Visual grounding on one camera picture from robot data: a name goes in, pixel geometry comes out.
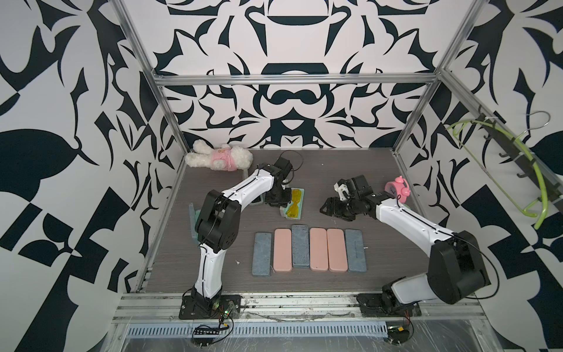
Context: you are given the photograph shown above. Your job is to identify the beige case with yellow glasses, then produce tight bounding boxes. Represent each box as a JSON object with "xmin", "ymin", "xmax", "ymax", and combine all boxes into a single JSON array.
[{"xmin": 280, "ymin": 188, "xmax": 304, "ymax": 220}]

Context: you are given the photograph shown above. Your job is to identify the pink case with red glasses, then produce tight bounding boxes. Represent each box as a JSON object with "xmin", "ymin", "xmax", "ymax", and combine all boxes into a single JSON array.
[{"xmin": 273, "ymin": 229, "xmax": 293, "ymax": 273}]

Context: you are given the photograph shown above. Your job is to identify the mint case with white sunglasses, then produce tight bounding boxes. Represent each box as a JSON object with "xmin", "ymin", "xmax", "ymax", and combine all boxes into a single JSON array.
[{"xmin": 291, "ymin": 224, "xmax": 310, "ymax": 268}]

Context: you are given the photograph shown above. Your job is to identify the grey-green case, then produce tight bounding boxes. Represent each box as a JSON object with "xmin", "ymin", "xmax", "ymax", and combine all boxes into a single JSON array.
[{"xmin": 189, "ymin": 203, "xmax": 200, "ymax": 244}]

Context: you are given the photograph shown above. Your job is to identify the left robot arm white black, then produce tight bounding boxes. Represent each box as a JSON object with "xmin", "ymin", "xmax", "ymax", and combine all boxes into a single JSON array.
[{"xmin": 191, "ymin": 159, "xmax": 293, "ymax": 309}]

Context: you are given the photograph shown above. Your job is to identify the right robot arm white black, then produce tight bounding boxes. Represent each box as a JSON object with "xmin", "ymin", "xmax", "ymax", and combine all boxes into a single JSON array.
[{"xmin": 320, "ymin": 193, "xmax": 491, "ymax": 311}]

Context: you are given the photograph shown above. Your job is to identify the yellow glasses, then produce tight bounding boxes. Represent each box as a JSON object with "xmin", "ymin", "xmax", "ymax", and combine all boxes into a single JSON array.
[{"xmin": 284, "ymin": 189, "xmax": 303, "ymax": 219}]

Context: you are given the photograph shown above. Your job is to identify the pink alarm clock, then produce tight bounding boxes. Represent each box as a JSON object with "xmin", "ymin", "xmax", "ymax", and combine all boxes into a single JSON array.
[{"xmin": 384, "ymin": 176, "xmax": 411, "ymax": 204}]

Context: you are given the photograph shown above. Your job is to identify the white plush toy pink outfit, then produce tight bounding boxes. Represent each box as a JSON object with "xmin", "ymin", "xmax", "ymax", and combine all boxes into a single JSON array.
[{"xmin": 185, "ymin": 139, "xmax": 254, "ymax": 172}]

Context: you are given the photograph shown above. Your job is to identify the green clothes hanger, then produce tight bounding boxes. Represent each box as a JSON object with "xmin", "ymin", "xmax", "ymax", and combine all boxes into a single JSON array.
[{"xmin": 447, "ymin": 114, "xmax": 558, "ymax": 230}]

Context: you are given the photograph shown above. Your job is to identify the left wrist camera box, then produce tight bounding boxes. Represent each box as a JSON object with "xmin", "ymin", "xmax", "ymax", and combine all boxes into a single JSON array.
[{"xmin": 274, "ymin": 156, "xmax": 293, "ymax": 183}]

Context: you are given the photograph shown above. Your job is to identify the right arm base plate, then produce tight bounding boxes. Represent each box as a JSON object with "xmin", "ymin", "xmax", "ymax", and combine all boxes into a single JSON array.
[{"xmin": 356, "ymin": 284, "xmax": 421, "ymax": 317}]

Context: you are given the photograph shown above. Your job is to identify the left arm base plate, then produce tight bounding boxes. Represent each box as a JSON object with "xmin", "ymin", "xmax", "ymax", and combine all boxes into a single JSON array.
[{"xmin": 178, "ymin": 287, "xmax": 242, "ymax": 320}]

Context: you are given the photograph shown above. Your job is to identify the white slotted cable duct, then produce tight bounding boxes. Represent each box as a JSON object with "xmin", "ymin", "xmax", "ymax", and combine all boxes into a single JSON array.
[{"xmin": 127, "ymin": 321, "xmax": 388, "ymax": 339}]

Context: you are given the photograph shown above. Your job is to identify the aluminium front rail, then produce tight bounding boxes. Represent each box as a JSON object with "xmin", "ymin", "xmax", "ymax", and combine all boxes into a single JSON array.
[{"xmin": 111, "ymin": 291, "xmax": 487, "ymax": 324}]

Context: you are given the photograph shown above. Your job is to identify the black wall hook rail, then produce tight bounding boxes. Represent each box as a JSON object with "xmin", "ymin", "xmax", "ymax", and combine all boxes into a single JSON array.
[{"xmin": 477, "ymin": 105, "xmax": 562, "ymax": 211}]

